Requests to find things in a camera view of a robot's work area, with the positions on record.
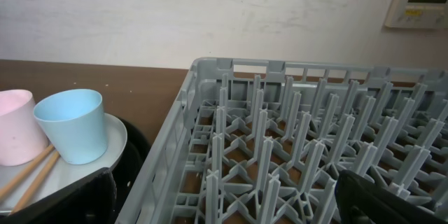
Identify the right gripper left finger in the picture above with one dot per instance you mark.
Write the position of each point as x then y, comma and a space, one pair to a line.
91, 199

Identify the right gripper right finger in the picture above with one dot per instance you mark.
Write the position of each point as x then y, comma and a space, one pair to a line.
360, 201

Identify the wooden chopstick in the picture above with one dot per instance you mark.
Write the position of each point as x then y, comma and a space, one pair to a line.
15, 181
40, 178

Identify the blue cup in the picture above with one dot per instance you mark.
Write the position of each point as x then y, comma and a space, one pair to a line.
73, 120

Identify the pink cup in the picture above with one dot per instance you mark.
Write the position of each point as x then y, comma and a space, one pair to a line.
22, 139

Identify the grey dishwasher rack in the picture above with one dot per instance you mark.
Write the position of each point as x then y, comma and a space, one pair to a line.
264, 141

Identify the grey round plate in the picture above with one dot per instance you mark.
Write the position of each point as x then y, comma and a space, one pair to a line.
64, 174

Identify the round black serving tray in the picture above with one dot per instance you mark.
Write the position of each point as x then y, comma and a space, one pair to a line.
129, 165

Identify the wall control panel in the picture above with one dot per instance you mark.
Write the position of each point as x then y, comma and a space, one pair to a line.
417, 14

